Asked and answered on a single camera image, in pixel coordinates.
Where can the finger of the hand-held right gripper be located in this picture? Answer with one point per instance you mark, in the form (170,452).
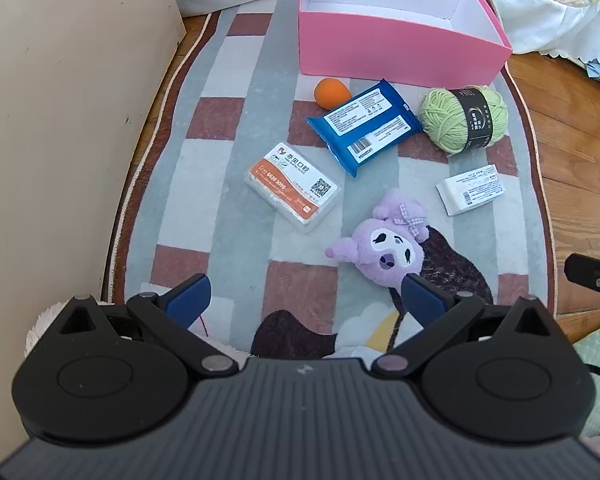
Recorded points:
(582,266)

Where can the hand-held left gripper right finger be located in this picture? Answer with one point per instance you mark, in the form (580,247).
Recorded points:
(422,300)

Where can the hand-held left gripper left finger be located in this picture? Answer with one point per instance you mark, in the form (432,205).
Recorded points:
(190,297)

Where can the purple plush toy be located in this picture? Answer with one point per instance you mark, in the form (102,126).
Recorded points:
(390,250)

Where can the small white labelled box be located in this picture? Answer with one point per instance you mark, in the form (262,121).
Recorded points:
(472,190)

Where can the clear plastic box orange label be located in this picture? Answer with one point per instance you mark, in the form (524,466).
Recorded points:
(290,185)

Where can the green yarn ball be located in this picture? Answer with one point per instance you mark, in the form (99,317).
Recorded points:
(440,120)

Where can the blue wet wipes pack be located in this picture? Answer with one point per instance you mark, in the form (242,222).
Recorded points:
(365,125)

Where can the orange ball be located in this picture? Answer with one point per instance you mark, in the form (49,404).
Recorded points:
(332,93)

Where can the pink cardboard box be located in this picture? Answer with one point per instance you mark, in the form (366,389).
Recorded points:
(380,45)

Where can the checkered rug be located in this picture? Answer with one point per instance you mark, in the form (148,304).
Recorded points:
(220,240)

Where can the beige cabinet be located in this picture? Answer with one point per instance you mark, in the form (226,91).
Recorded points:
(55,110)

